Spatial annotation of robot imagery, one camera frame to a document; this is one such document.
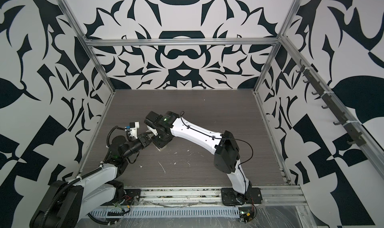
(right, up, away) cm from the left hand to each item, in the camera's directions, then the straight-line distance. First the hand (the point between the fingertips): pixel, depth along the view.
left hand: (157, 130), depth 79 cm
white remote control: (+2, -9, -1) cm, 9 cm away
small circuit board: (+43, -38, -8) cm, 58 cm away
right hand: (+1, -6, -2) cm, 6 cm away
